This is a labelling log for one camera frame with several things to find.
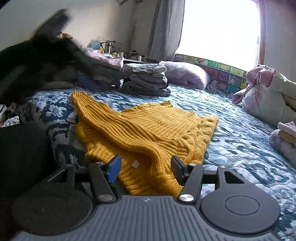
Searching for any pale pink folded garment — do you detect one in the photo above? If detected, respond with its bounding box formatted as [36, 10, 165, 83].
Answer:
[277, 122, 296, 147]

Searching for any blue patterned quilt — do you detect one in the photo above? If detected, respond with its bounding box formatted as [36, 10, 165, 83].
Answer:
[14, 82, 296, 241]

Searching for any light grey folded garment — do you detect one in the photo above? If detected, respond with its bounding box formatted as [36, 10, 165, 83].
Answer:
[129, 73, 168, 90]

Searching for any blue denim folded garment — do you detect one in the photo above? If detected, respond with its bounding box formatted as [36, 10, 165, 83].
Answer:
[76, 62, 124, 90]

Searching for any cream and pink comforter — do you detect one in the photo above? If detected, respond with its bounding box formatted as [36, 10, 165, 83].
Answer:
[232, 64, 296, 129]

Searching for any white tree print cloth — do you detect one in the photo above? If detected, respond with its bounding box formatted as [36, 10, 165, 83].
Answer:
[0, 102, 28, 128]

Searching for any white desk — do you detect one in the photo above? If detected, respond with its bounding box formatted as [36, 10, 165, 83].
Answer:
[124, 58, 160, 64]

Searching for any yellow cable knit sweater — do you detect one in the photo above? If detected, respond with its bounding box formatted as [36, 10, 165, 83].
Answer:
[70, 91, 220, 198]

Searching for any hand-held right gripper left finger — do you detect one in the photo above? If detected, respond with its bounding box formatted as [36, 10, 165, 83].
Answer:
[45, 155, 122, 204]

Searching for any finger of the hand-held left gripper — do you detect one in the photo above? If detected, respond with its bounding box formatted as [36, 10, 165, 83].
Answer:
[67, 40, 94, 71]
[32, 9, 71, 42]

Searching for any dark grey folded garment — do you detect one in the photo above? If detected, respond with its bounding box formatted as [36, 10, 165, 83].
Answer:
[121, 81, 171, 97]

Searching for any steel thermos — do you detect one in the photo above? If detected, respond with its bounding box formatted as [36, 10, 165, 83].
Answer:
[104, 41, 116, 54]

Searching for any lavender pillow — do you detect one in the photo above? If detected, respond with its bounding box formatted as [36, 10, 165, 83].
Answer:
[159, 61, 211, 90]

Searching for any grey curtain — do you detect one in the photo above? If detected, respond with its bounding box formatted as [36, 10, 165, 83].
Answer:
[148, 0, 185, 62]

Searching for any white floral folded garment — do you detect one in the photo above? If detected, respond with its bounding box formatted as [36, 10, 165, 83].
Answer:
[269, 128, 296, 167]

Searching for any pink cartoon print sweatshirt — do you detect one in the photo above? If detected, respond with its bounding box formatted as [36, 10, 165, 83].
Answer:
[84, 50, 125, 71]

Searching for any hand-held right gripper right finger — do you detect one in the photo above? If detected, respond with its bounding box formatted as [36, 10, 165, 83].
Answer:
[171, 156, 246, 205]

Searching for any colourful alphabet play mat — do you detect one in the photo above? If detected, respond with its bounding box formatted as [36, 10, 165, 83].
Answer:
[174, 53, 249, 93]

